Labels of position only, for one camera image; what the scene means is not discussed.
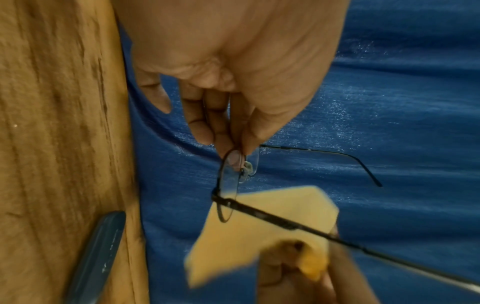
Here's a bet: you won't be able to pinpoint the person's left hand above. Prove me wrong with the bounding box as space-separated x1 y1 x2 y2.
112 0 352 173

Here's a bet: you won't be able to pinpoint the person's right hand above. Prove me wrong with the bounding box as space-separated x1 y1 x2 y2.
256 226 382 304

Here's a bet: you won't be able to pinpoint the yellow cleaning cloth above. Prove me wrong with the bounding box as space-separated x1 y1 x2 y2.
184 185 341 289

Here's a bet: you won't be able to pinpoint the round black-framed eyeglasses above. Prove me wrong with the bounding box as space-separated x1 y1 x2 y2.
210 143 480 294

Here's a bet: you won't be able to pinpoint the dark blue glasses case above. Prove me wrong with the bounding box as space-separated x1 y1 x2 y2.
65 210 128 304

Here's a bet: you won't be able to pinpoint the blue curtain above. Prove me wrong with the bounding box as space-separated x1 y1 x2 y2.
116 0 480 304

